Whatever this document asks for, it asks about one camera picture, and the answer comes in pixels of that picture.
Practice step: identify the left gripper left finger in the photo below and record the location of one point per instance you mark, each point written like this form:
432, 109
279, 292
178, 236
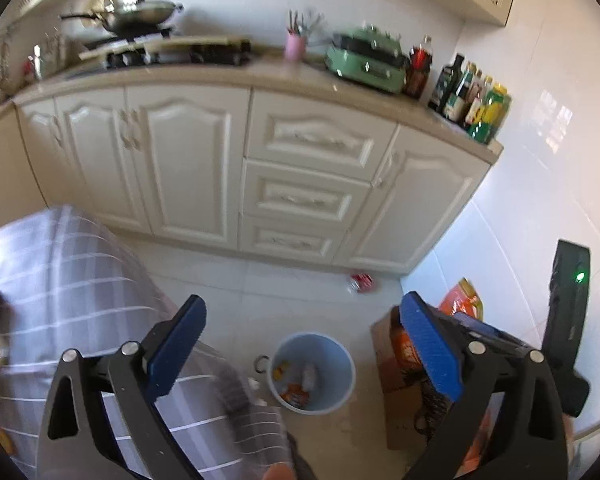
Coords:
76, 439

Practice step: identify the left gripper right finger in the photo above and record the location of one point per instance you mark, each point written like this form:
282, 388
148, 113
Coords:
528, 440

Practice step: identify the clear plastic wrapper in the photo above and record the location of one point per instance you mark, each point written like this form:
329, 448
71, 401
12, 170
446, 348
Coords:
309, 378

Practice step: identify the orange snack bag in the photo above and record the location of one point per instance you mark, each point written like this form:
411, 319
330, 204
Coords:
296, 396

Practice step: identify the yellow candy wrapper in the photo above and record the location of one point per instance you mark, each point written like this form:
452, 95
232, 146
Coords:
279, 371

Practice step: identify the blue trash bin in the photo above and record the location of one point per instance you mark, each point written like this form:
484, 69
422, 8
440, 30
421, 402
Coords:
335, 368

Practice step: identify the person's left hand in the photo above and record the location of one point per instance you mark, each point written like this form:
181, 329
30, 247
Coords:
279, 471

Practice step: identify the orange rice bag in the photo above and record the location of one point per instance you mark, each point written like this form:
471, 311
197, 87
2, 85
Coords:
462, 369

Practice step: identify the cardboard box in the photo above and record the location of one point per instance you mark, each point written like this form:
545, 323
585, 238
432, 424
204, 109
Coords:
413, 409

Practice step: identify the red soda can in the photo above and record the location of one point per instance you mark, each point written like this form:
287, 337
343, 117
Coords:
361, 283

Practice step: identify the grey checked tablecloth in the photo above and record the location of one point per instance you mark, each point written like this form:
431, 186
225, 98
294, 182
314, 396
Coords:
68, 282

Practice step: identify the green yellow bottle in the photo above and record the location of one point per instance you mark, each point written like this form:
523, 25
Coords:
487, 114

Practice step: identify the dark oil bottle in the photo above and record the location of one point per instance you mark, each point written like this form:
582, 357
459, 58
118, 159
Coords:
446, 83

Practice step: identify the cream lower cabinets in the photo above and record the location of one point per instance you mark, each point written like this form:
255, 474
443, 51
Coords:
241, 169

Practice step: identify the red sauce bottle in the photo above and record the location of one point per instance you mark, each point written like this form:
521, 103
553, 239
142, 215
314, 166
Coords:
418, 68

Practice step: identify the green electric cooker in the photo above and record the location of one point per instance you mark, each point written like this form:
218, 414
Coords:
366, 55

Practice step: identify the pink utensil holder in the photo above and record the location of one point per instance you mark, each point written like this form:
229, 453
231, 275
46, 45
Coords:
295, 47

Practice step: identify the steel steamer pot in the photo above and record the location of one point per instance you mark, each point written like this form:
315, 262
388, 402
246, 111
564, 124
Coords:
50, 57

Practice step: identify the black gas stove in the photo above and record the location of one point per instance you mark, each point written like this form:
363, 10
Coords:
164, 47

